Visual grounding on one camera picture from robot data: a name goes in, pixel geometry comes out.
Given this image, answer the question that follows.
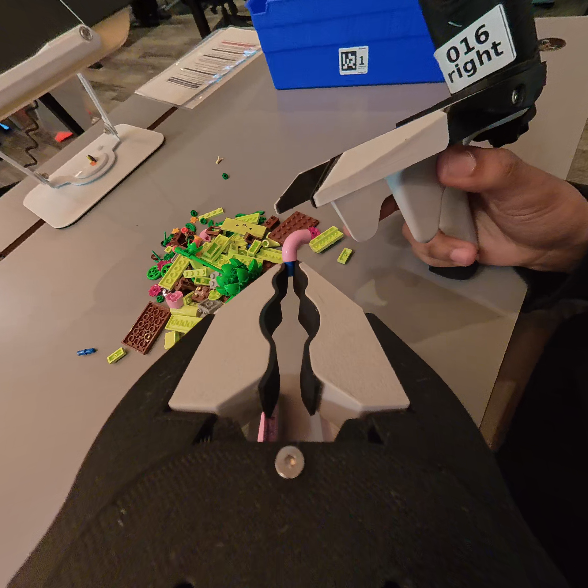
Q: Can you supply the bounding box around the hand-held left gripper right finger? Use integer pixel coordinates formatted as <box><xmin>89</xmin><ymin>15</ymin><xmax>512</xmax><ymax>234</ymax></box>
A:
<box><xmin>293</xmin><ymin>261</ymin><xmax>410</xmax><ymax>443</ymax></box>

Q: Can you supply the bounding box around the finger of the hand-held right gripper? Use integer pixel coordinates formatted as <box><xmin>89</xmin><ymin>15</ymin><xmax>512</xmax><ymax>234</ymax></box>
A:
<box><xmin>312</xmin><ymin>111</ymin><xmax>451</xmax><ymax>243</ymax></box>
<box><xmin>274</xmin><ymin>155</ymin><xmax>341</xmax><ymax>215</ymax></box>

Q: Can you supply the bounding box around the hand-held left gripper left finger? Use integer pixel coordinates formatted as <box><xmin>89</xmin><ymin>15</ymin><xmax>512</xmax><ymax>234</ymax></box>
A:
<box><xmin>168</xmin><ymin>265</ymin><xmax>292</xmax><ymax>443</ymax></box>

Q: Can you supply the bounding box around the pink elbow tube piece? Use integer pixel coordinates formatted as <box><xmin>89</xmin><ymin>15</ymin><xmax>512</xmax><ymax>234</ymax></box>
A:
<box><xmin>281</xmin><ymin>230</ymin><xmax>312</xmax><ymax>263</ymax></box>

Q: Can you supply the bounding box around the pink brick block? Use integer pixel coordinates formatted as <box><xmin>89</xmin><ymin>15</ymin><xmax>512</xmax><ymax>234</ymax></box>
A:
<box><xmin>257</xmin><ymin>410</ymin><xmax>282</xmax><ymax>443</ymax></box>

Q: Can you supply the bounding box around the person's right forearm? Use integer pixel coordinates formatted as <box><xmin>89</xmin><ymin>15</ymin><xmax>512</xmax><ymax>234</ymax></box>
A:
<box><xmin>519</xmin><ymin>179</ymin><xmax>588</xmax><ymax>318</ymax></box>

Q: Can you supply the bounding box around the person's right hand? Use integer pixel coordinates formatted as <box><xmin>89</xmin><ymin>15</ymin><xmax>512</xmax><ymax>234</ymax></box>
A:
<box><xmin>380</xmin><ymin>147</ymin><xmax>588</xmax><ymax>272</ymax></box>

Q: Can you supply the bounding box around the brown studded plate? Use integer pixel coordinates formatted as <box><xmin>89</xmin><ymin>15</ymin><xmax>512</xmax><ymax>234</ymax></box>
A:
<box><xmin>267</xmin><ymin>211</ymin><xmax>320</xmax><ymax>246</ymax></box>

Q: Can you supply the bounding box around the lime ridged brick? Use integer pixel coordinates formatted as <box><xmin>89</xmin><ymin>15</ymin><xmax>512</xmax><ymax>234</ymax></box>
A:
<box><xmin>309</xmin><ymin>226</ymin><xmax>344</xmax><ymax>254</ymax></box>

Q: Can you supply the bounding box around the pile of toy bricks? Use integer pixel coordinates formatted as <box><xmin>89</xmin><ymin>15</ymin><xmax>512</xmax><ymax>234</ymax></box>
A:
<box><xmin>146</xmin><ymin>207</ymin><xmax>345</xmax><ymax>352</ymax></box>

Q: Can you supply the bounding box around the large brown round-hole plate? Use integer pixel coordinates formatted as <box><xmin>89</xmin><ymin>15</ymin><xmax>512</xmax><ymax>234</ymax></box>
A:
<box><xmin>122</xmin><ymin>302</ymin><xmax>172</xmax><ymax>354</ymax></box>

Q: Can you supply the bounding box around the green toy plant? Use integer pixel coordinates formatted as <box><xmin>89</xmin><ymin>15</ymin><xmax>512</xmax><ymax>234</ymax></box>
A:
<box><xmin>177</xmin><ymin>243</ymin><xmax>258</xmax><ymax>297</ymax></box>

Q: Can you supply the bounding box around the blue storage bin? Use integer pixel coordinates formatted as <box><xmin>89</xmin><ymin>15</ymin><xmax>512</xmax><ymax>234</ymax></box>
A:
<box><xmin>244</xmin><ymin>0</ymin><xmax>445</xmax><ymax>90</ymax></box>

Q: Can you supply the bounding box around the laminated paper sheet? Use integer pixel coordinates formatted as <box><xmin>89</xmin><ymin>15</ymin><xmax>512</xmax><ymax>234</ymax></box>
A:
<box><xmin>134</xmin><ymin>27</ymin><xmax>263</xmax><ymax>109</ymax></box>

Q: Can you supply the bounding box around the white desk lamp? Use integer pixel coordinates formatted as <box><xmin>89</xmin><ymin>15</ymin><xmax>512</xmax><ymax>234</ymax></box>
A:
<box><xmin>0</xmin><ymin>25</ymin><xmax>165</xmax><ymax>229</ymax></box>

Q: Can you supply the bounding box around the black panel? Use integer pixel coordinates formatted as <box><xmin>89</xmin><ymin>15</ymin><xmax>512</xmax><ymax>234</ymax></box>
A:
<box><xmin>0</xmin><ymin>0</ymin><xmax>127</xmax><ymax>76</ymax></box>

